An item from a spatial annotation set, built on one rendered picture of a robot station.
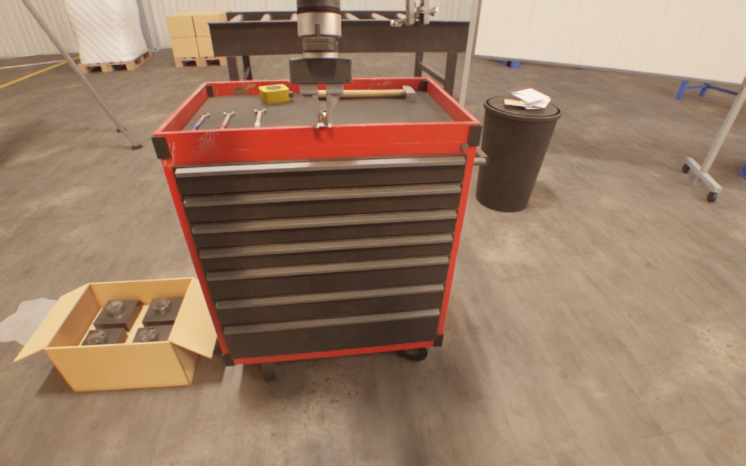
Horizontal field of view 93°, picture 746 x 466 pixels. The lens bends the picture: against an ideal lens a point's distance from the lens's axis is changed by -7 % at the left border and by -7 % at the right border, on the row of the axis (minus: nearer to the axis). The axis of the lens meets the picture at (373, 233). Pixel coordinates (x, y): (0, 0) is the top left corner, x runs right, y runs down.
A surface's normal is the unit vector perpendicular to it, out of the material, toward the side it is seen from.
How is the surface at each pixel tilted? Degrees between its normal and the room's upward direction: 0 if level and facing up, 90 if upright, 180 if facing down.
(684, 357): 0
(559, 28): 90
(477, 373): 0
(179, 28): 90
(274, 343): 90
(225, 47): 90
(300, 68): 78
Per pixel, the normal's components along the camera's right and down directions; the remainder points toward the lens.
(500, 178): -0.52, 0.53
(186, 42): 0.14, 0.57
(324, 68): 0.08, 0.38
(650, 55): -0.29, 0.54
